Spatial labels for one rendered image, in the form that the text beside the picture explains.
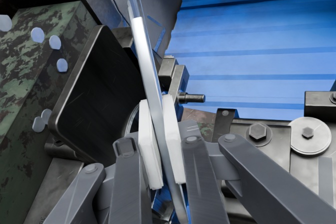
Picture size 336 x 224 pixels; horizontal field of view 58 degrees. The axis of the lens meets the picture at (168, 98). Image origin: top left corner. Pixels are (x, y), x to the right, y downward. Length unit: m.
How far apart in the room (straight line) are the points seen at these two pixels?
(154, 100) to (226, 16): 2.31
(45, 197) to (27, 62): 0.20
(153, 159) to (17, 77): 0.36
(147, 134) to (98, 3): 0.45
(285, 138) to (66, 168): 0.30
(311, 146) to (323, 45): 1.72
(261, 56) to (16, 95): 1.83
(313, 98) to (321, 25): 1.84
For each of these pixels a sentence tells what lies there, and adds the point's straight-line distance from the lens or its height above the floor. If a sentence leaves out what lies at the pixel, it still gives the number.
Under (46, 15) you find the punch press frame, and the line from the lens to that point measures 0.58.
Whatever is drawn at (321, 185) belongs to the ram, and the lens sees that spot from 0.43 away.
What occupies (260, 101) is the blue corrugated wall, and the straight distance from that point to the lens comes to 1.89.
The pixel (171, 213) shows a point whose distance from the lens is 0.54.
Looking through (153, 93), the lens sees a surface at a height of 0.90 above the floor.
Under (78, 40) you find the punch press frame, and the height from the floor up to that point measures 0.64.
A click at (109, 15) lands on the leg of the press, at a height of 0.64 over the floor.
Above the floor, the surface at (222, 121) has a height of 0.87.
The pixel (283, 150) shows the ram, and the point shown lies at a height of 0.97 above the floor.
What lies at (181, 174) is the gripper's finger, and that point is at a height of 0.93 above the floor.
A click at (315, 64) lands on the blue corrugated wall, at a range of 2.07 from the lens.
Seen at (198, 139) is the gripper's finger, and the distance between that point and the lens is 0.15.
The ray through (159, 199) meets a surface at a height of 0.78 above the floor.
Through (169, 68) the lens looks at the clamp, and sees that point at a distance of 0.65.
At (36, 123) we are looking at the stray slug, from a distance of 0.46.
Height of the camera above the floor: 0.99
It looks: 24 degrees down
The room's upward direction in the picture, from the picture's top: 91 degrees clockwise
